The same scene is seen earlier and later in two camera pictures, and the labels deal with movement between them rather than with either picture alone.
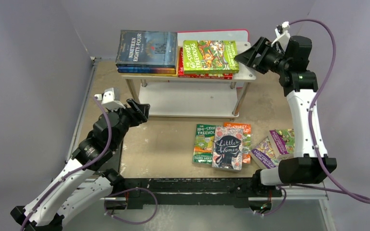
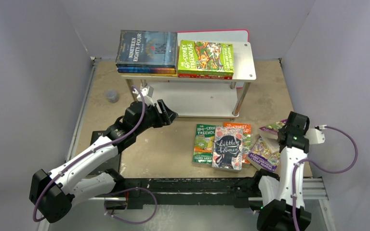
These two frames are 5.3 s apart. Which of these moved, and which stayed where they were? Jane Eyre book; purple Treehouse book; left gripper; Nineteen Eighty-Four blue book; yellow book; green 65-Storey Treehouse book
Moved: left gripper; purple Treehouse book
Stayed: Jane Eyre book; green 65-Storey Treehouse book; Nineteen Eighty-Four blue book; yellow book
